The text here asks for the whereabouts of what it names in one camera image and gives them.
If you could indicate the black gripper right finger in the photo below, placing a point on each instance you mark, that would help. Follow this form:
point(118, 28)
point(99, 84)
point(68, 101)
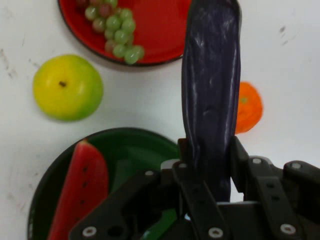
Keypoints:
point(275, 195)

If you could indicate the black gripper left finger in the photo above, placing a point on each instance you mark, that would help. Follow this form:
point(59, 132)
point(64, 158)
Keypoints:
point(150, 200)

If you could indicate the purple eggplant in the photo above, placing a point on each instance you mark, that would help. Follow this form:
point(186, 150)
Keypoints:
point(212, 75)

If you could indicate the dark green plate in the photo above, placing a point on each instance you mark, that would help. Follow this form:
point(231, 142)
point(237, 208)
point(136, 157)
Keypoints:
point(132, 147)

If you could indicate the red watermelon slice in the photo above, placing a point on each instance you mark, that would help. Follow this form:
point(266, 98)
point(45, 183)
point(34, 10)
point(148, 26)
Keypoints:
point(82, 180)

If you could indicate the orange tangerine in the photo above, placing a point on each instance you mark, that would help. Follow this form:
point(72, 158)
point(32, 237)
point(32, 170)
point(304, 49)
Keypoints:
point(250, 107)

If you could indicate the yellow green apple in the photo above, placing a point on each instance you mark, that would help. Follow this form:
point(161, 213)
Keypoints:
point(67, 87)

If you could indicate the red plate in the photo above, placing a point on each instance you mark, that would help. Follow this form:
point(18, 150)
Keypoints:
point(160, 32)

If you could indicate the green grape bunch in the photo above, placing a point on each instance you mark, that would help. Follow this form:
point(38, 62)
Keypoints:
point(117, 27)

